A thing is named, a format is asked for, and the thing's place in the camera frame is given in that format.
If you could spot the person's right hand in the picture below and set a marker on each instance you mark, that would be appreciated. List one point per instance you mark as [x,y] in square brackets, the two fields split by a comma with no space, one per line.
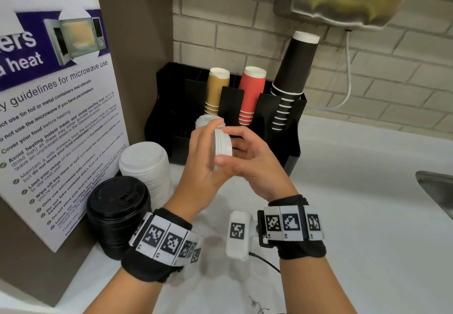
[265,172]

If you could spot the person's left hand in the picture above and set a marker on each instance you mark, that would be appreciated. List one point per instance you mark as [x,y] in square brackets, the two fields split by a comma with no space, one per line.
[194,182]

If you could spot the stack of black lids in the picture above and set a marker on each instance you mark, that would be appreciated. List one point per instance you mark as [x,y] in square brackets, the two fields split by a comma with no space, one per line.
[116,207]

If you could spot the black cup and lid organizer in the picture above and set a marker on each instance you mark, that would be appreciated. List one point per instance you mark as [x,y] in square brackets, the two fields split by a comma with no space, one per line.
[170,105]

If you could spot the person's left forearm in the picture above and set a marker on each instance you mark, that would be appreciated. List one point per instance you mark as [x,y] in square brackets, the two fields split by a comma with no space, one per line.
[124,292]

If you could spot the right marker wristband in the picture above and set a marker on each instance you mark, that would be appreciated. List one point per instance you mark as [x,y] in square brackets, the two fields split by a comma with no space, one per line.
[293,225]

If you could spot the marker wristband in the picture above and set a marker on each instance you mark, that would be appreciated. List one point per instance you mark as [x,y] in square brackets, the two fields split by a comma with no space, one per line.
[159,243]
[293,225]

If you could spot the left marker wristband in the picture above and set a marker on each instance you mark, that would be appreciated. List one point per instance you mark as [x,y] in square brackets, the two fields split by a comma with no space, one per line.
[159,243]

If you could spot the stack of red paper cups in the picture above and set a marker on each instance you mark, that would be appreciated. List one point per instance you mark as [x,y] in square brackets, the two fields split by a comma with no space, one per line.
[251,94]

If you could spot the stack of gold paper cups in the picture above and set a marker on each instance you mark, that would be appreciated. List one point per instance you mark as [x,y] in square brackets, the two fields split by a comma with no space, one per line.
[216,90]

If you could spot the stack of black paper cups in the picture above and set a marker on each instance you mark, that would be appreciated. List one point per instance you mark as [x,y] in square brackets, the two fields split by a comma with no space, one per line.
[295,66]

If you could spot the microwave safety poster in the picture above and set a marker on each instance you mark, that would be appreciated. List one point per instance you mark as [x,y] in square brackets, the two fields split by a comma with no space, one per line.
[53,129]

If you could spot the steel sink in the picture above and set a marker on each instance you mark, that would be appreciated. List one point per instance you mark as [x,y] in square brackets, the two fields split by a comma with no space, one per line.
[439,190]

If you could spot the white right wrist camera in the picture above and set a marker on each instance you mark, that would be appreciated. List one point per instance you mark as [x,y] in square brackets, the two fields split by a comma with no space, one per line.
[238,232]

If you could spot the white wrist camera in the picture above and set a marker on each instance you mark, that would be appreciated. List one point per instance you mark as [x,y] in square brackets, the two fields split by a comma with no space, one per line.
[196,255]
[238,232]

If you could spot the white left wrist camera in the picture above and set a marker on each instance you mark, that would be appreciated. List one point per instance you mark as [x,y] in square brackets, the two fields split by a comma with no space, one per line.
[196,255]

